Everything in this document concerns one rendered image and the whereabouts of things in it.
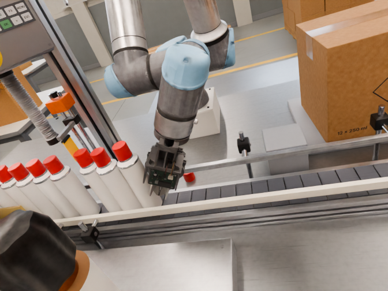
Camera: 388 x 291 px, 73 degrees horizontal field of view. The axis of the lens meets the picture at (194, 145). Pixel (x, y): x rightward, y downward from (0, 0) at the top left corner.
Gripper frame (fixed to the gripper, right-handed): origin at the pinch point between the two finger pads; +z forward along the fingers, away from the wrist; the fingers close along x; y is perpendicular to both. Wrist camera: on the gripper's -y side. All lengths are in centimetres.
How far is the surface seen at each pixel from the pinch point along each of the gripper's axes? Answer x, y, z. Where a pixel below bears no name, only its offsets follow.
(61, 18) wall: -303, -538, 147
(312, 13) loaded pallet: 123, -320, -10
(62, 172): -23.5, 1.1, 0.5
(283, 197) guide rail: 25.9, 4.9, -11.7
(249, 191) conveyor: 20.8, -0.3, -5.8
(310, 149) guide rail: 29.7, -2.6, -20.0
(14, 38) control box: -34.6, -6.6, -26.2
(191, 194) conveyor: 8.3, -2.4, 2.1
